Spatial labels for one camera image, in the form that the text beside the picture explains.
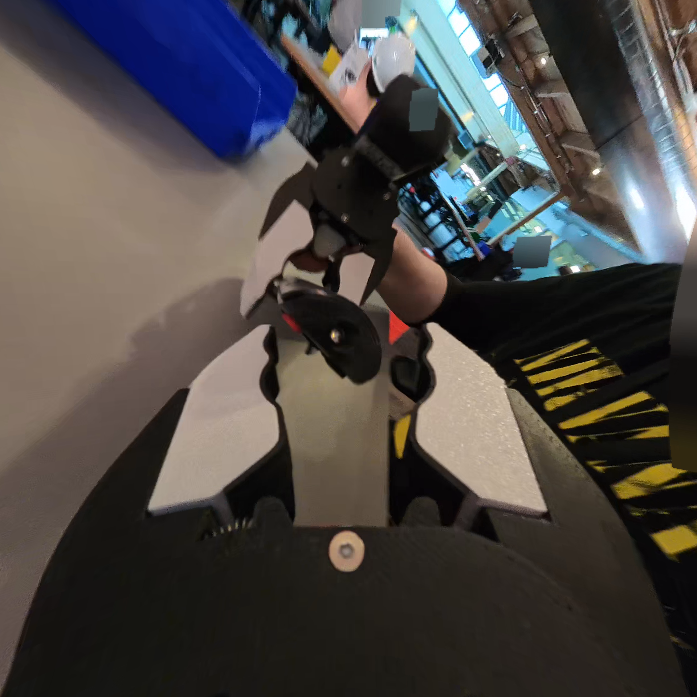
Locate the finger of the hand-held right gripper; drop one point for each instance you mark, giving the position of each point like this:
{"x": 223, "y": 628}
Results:
{"x": 272, "y": 261}
{"x": 384, "y": 256}

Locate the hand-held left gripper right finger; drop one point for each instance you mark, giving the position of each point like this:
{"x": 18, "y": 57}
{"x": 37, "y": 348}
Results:
{"x": 479, "y": 430}

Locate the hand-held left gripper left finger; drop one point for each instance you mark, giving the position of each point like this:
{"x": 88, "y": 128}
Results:
{"x": 218, "y": 430}

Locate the black remote control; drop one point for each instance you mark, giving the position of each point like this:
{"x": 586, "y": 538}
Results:
{"x": 337, "y": 326}

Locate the person's right forearm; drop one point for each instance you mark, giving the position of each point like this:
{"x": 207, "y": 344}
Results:
{"x": 414, "y": 277}

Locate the orange object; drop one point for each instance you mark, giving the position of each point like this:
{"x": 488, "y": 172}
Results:
{"x": 397, "y": 326}

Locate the pink object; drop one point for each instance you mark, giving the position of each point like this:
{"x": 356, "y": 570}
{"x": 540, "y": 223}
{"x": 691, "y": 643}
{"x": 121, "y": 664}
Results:
{"x": 362, "y": 101}

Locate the wooden table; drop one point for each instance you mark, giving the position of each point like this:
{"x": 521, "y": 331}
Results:
{"x": 321, "y": 84}

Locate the white printed box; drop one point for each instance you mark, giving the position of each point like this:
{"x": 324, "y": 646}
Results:
{"x": 348, "y": 68}

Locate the black shirt yellow print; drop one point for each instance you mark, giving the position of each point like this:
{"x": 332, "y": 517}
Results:
{"x": 599, "y": 424}

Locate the yellow box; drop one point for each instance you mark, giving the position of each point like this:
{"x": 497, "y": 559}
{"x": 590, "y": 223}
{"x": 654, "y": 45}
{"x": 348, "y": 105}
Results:
{"x": 330, "y": 60}

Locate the white safety helmet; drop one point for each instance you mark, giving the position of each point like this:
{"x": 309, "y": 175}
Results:
{"x": 392, "y": 60}

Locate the small ceiling mounted box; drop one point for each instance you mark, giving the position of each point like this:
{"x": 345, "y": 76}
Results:
{"x": 491, "y": 54}

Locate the blue plastic crate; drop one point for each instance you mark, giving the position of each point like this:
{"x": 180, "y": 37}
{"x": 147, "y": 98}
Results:
{"x": 179, "y": 71}

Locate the silver ventilation duct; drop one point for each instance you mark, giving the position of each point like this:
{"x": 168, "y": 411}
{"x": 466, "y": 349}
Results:
{"x": 653, "y": 109}

